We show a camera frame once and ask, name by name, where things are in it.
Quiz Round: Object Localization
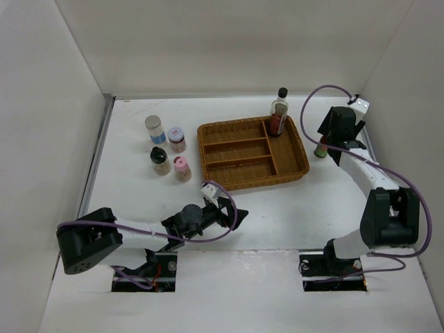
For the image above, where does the pink-cap spice shaker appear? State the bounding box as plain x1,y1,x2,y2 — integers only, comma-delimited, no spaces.
173,156,191,182

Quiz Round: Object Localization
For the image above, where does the brown wicker divided tray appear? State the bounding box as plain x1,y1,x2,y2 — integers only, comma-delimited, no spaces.
197,117,309,191

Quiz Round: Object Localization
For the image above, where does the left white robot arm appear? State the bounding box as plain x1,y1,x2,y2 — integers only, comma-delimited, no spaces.
56,198,248,277

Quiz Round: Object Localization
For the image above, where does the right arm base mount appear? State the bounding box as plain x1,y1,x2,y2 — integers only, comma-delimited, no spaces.
298,252,367,292

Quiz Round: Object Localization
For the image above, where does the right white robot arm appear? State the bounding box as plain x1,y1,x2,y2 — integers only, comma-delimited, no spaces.
318,107,420,275

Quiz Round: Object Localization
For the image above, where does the red-white-lid spice jar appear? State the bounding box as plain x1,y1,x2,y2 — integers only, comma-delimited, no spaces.
167,126,186,153

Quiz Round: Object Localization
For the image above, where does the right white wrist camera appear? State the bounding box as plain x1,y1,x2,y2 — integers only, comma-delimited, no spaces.
348,98,370,121

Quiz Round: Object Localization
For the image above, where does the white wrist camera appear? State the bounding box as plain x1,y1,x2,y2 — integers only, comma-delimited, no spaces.
348,98,370,121
200,184,221,206

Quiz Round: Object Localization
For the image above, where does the tall red-label sauce bottle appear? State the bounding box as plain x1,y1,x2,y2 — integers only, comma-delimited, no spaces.
268,87,289,137

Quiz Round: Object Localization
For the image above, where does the silver-lid blue-label jar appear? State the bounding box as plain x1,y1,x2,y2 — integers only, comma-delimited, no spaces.
145,115,166,145

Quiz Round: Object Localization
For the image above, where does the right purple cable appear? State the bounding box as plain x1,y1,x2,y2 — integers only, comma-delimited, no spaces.
300,85,434,284

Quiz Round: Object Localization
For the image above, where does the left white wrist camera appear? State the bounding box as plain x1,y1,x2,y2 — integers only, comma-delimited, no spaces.
200,184,221,206

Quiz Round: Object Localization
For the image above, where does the purple cable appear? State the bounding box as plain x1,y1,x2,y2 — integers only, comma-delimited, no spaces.
300,85,434,284
56,179,240,244

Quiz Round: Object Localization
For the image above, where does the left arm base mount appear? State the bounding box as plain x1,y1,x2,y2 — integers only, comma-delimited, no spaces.
111,250,178,293

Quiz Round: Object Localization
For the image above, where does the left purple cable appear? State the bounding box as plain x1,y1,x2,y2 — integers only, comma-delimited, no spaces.
56,179,240,244

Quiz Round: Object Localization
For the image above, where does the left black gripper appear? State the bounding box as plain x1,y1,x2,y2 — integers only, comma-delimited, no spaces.
185,196,247,239

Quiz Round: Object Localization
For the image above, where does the green-label yellow-cap sauce bottle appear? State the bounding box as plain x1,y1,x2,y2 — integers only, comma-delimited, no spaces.
314,136,327,158

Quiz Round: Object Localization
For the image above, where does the black-cap spice shaker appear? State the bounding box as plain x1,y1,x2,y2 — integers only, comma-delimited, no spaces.
150,146,171,176

